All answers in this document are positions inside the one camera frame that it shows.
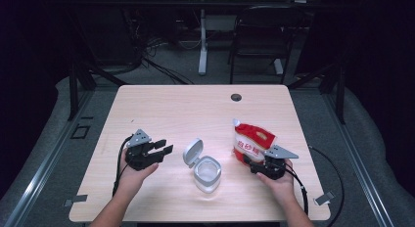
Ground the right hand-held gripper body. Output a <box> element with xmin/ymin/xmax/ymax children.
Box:
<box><xmin>249</xmin><ymin>144</ymin><xmax>300</xmax><ymax>181</ymax></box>

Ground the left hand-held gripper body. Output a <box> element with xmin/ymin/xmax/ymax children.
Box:
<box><xmin>124</xmin><ymin>128</ymin><xmax>165</xmax><ymax>172</ymax></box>

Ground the red and white sugar pouch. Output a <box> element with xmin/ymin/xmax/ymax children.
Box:
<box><xmin>231</xmin><ymin>118</ymin><xmax>278</xmax><ymax>166</ymax></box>

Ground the white lidded seasoning jar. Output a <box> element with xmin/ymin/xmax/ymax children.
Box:
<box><xmin>182</xmin><ymin>137</ymin><xmax>223</xmax><ymax>195</ymax></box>

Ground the person's right hand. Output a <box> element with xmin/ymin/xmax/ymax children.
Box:
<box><xmin>256</xmin><ymin>159</ymin><xmax>297</xmax><ymax>202</ymax></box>

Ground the person's left hand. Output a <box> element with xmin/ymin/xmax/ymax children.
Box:
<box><xmin>116</xmin><ymin>152</ymin><xmax>160</xmax><ymax>192</ymax></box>

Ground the grey tape strip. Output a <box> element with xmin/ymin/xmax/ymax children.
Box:
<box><xmin>63</xmin><ymin>194</ymin><xmax>89</xmax><ymax>208</ymax></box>
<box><xmin>313</xmin><ymin>190</ymin><xmax>337</xmax><ymax>207</ymax></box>

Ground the black metal stand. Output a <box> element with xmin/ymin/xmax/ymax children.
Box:
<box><xmin>287</xmin><ymin>62</ymin><xmax>346</xmax><ymax>125</ymax></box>
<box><xmin>67</xmin><ymin>55</ymin><xmax>129</xmax><ymax>121</ymax></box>

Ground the white desk foot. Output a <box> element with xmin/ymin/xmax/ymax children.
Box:
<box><xmin>272</xmin><ymin>58</ymin><xmax>285</xmax><ymax>75</ymax></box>

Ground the white desk leg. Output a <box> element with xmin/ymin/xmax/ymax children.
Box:
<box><xmin>198</xmin><ymin>8</ymin><xmax>208</xmax><ymax>76</ymax></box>

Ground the black folding chair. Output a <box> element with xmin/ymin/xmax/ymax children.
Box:
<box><xmin>227</xmin><ymin>5</ymin><xmax>306</xmax><ymax>85</ymax></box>

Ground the left hand-held gripper black cable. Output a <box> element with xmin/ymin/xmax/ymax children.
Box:
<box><xmin>112</xmin><ymin>134</ymin><xmax>135</xmax><ymax>197</ymax></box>

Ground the hand-held gripper black cable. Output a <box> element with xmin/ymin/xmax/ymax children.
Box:
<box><xmin>112</xmin><ymin>134</ymin><xmax>135</xmax><ymax>197</ymax></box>
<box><xmin>285</xmin><ymin>145</ymin><xmax>346</xmax><ymax>227</ymax></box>

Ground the right hand-held gripper black cable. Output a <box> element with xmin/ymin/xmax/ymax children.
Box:
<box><xmin>285</xmin><ymin>145</ymin><xmax>346</xmax><ymax>227</ymax></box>

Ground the bundle of black floor cables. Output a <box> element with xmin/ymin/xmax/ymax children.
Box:
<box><xmin>123</xmin><ymin>30</ymin><xmax>196</xmax><ymax>86</ymax></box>

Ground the aluminium floor rail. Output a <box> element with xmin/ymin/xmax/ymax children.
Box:
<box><xmin>2</xmin><ymin>89</ymin><xmax>96</xmax><ymax>227</ymax></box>
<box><xmin>321</xmin><ymin>89</ymin><xmax>396</xmax><ymax>227</ymax></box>

